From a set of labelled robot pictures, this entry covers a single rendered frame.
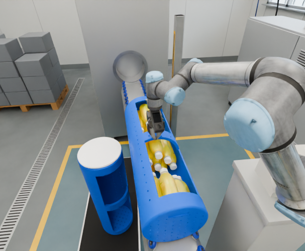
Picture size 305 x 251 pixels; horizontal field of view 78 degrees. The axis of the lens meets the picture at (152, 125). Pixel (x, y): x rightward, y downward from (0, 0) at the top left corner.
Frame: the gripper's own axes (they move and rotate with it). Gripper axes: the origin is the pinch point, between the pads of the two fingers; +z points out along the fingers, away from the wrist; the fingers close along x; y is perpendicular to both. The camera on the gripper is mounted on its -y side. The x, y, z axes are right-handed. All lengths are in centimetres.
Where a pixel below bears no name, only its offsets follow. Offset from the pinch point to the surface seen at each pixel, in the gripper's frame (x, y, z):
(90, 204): 59, 38, 108
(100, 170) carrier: 32.8, 4.0, 22.2
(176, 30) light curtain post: -31, 70, -38
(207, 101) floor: -149, 223, 122
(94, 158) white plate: 36.2, 12.5, 19.6
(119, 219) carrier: 31, 17, 107
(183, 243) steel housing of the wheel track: -4, -40, 31
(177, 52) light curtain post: -32, 70, -23
